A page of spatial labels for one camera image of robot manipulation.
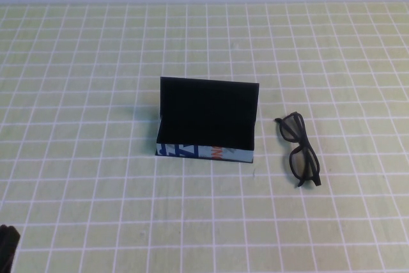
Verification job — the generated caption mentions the black framed glasses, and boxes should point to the black framed glasses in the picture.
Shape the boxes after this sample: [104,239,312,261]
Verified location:
[274,111,322,188]

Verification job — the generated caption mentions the green white grid tablecloth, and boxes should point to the green white grid tablecloth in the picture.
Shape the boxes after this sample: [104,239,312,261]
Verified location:
[0,1,409,273]

